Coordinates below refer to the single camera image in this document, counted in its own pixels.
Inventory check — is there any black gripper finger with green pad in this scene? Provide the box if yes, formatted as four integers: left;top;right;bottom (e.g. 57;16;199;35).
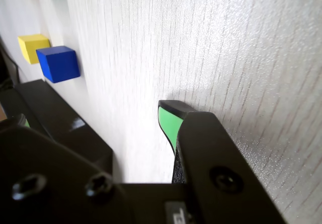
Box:
0;113;141;224
157;99;288;224

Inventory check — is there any blue wooden cube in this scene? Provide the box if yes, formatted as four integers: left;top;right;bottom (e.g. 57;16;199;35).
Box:
35;45;81;84

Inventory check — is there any yellow wooden cube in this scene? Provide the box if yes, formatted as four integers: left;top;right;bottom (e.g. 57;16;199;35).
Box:
17;34;52;65

